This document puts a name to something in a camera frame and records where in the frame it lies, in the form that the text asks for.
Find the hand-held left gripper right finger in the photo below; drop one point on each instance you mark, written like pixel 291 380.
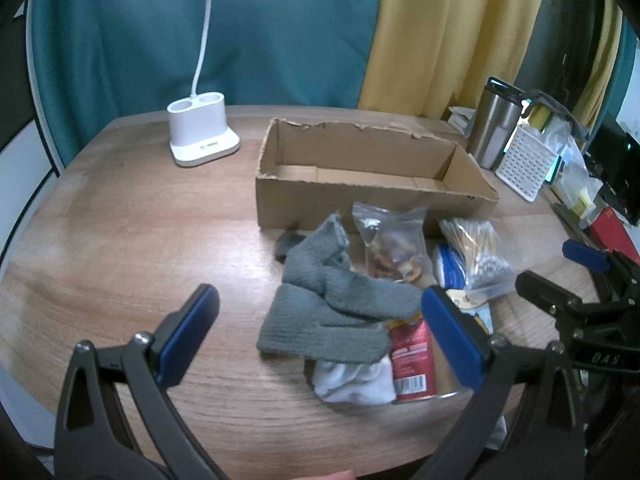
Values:
pixel 450 340

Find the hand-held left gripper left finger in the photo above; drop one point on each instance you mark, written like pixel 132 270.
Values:
pixel 187 332

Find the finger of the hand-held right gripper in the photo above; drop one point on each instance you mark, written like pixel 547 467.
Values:
pixel 547 292
pixel 585 256

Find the red tin can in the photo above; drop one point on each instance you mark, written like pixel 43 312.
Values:
pixel 410 360

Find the blue tissue pack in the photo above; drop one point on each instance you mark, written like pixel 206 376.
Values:
pixel 447 270

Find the cotton swab bag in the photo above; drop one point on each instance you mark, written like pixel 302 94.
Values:
pixel 475 250

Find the clear snack zip bag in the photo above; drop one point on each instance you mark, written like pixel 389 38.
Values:
pixel 390 250

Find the white sock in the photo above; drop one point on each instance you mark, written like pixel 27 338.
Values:
pixel 350 385

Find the grey knit sock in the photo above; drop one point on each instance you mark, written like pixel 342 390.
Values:
pixel 320 260
pixel 310 330

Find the cardboard box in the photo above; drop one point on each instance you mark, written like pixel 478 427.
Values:
pixel 300 200

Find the red box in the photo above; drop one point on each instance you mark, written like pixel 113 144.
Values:
pixel 612 230

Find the blue and white packet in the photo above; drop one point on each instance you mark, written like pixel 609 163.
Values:
pixel 477 312

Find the clear plastic bag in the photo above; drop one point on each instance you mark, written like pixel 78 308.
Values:
pixel 570 160

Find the black box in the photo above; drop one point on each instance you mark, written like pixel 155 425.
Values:
pixel 615 160

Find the white perforated basket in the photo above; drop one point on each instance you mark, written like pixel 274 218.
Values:
pixel 522 165

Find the yellow sponge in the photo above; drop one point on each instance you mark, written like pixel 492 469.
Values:
pixel 537 117

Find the steel tumbler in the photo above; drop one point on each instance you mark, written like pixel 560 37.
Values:
pixel 490 130

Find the white paper box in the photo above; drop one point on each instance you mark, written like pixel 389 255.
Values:
pixel 460 121

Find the white desk lamp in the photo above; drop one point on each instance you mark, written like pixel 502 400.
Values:
pixel 200 135

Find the yellow curtain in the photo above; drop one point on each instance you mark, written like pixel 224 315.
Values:
pixel 450 35

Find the teal curtain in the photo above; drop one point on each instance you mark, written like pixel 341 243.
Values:
pixel 125 35

